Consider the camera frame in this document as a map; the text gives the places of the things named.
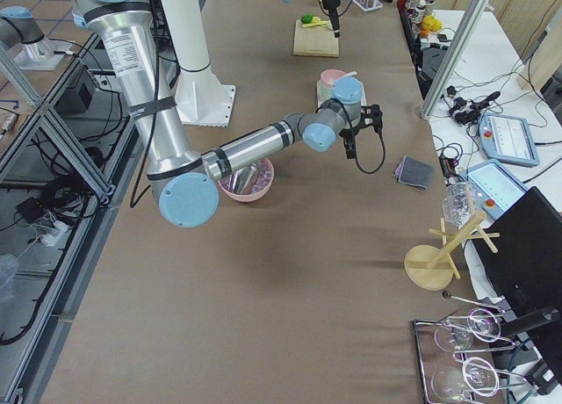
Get top green bowl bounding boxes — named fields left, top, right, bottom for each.
left=318, top=81, right=333, bottom=102

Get cream serving tray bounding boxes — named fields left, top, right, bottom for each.
left=316, top=80, right=367, bottom=106

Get teach pendant tablet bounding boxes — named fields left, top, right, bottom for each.
left=479, top=112, right=540, bottom=167
left=466, top=159, right=528, bottom=220

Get grey folded cloth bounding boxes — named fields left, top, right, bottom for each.
left=394, top=156, right=435, bottom=191

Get wooden mug tree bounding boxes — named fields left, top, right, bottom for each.
left=404, top=182, right=500, bottom=291

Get wine glass rack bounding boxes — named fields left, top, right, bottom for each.
left=412, top=301, right=543, bottom=403

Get bamboo cutting board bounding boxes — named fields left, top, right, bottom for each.
left=292, top=19, right=340, bottom=58

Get aluminium frame post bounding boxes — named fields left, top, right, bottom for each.
left=420, top=0, right=489, bottom=120

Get yellow plastic spoon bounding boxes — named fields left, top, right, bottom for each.
left=301, top=20, right=332, bottom=30

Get black monitor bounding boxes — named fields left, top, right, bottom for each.
left=472, top=187, right=561, bottom=316

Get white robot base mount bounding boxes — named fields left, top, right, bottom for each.
left=161, top=0, right=236, bottom=127

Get large pink ice bowl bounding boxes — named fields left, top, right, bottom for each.
left=218, top=158, right=274, bottom=203

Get green lime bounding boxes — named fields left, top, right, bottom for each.
left=300, top=13, right=313, bottom=24

